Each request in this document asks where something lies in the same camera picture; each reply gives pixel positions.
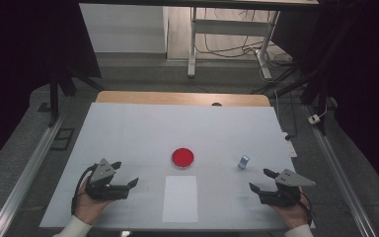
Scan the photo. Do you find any person's left hand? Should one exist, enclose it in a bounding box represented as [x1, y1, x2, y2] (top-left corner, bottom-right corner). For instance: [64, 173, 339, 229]
[74, 182, 114, 226]

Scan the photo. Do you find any black metal stand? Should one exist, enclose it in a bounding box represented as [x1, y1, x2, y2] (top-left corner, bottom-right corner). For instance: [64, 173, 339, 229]
[47, 68, 105, 128]

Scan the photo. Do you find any white table cover sheet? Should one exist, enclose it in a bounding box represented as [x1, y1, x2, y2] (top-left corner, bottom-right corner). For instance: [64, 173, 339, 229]
[38, 102, 316, 230]

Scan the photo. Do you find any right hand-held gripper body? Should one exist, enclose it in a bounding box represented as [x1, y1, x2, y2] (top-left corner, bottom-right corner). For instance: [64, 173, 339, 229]
[258, 168, 317, 207]

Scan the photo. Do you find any round red ink pad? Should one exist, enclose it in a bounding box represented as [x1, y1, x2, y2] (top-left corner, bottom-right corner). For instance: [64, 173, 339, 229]
[171, 147, 195, 170]

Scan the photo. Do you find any hand-held gripper black cable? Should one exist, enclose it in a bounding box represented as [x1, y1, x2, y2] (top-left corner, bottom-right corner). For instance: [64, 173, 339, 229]
[297, 189, 314, 227]
[70, 163, 99, 216]

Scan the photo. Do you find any white and blue stamp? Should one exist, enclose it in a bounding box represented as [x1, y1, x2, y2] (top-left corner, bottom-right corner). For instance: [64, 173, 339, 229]
[237, 154, 251, 171]

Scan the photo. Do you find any aluminium rail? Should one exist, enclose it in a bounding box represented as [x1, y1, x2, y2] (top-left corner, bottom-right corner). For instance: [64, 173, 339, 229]
[0, 113, 65, 237]
[304, 105, 378, 237]

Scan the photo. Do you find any tangle of black floor cables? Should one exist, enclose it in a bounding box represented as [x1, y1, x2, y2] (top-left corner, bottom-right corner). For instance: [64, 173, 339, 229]
[195, 8, 294, 67]

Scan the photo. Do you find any black curtain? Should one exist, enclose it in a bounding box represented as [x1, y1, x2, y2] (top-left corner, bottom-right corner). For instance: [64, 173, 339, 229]
[0, 0, 102, 176]
[272, 0, 379, 205]

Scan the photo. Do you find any white power strip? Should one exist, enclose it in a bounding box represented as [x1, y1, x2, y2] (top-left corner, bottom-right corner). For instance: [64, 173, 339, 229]
[282, 131, 298, 158]

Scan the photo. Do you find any wooden table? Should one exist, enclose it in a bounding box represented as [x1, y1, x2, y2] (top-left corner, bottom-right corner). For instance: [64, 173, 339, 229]
[95, 91, 271, 108]

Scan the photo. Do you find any white paper sheet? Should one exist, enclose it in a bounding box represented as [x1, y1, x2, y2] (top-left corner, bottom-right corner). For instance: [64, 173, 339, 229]
[162, 175, 199, 223]

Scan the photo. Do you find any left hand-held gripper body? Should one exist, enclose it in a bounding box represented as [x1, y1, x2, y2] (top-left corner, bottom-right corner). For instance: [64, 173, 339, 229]
[84, 158, 131, 201]

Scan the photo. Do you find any right hand-held gripper black cable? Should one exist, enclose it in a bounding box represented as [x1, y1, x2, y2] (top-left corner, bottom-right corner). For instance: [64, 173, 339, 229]
[297, 189, 314, 227]

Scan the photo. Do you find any white metal desk frame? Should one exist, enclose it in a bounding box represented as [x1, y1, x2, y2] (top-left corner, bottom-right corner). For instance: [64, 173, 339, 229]
[187, 6, 281, 80]

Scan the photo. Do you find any person's right hand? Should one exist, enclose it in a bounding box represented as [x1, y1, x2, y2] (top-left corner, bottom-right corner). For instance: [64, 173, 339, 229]
[268, 193, 312, 230]

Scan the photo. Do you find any left hand-held gripper black cable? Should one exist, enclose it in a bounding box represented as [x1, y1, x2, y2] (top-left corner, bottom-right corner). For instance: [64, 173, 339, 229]
[70, 163, 99, 216]

